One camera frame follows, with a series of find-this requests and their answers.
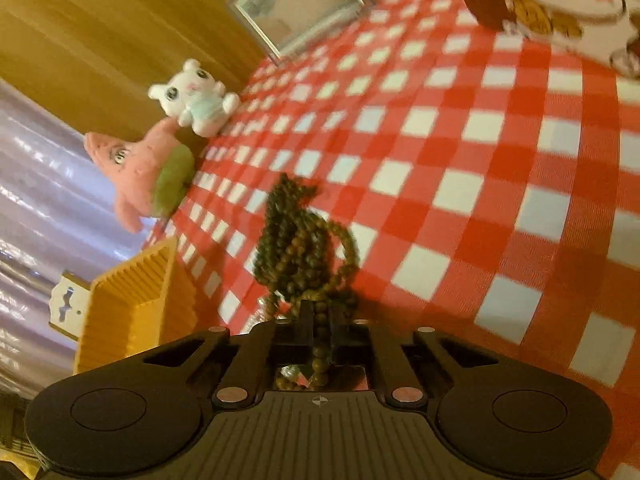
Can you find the yellow plastic tray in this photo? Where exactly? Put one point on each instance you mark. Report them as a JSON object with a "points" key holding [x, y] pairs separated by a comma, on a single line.
{"points": [[130, 310]]}

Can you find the red checkered tablecloth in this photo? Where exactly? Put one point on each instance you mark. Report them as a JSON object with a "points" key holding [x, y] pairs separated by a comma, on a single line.
{"points": [[450, 185]]}

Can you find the white rabbit plush toy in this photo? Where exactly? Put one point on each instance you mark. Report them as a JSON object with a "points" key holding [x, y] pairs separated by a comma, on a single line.
{"points": [[197, 102]]}

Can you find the white wooden chair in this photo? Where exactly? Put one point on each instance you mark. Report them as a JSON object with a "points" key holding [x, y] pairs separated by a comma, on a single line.
{"points": [[67, 305]]}

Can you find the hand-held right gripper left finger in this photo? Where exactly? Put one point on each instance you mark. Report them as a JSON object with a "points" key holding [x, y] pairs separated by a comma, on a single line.
{"points": [[292, 341]]}

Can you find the lilac patterned curtain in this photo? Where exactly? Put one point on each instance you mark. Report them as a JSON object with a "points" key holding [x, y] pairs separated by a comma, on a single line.
{"points": [[45, 200]]}

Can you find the pink starfish plush toy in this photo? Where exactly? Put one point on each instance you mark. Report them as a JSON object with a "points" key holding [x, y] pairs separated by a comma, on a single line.
{"points": [[145, 175]]}

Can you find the silver picture frame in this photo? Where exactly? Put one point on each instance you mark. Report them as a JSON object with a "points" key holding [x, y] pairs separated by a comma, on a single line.
{"points": [[300, 5]]}

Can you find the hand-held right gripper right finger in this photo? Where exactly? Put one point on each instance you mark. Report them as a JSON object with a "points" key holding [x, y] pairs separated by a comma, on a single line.
{"points": [[350, 341]]}

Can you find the wooden wardrobe panel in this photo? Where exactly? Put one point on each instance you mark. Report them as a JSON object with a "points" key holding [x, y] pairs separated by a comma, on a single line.
{"points": [[125, 30]]}

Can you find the brown lucky cat cushion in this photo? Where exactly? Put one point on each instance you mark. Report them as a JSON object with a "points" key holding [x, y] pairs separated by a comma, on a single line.
{"points": [[550, 5]]}

